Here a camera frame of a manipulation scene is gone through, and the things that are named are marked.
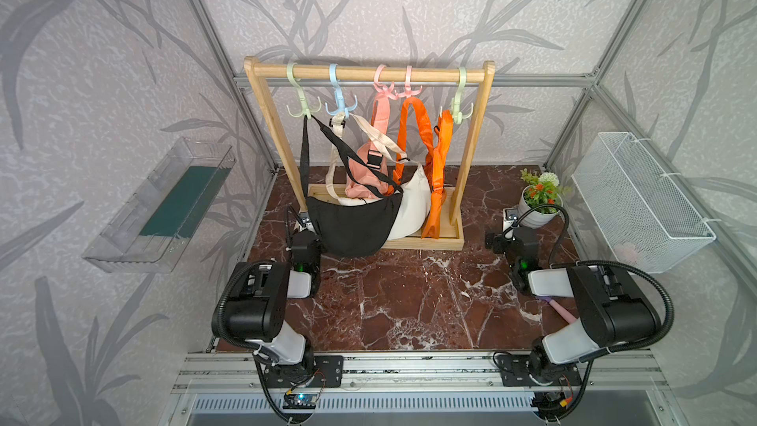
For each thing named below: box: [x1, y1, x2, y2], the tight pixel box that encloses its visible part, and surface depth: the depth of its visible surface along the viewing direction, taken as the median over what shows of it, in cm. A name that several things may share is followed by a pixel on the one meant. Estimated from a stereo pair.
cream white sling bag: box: [325, 112, 432, 241], surface depth 91 cm
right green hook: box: [451, 67, 475, 126], surface depth 67 cm
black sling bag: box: [299, 114, 405, 259], surface depth 90 cm
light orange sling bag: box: [421, 109, 454, 239], surface depth 72 cm
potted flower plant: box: [518, 167, 572, 229], surface depth 97 cm
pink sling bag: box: [344, 94, 392, 197], surface depth 80 cm
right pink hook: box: [394, 65, 423, 98], surface depth 71 cm
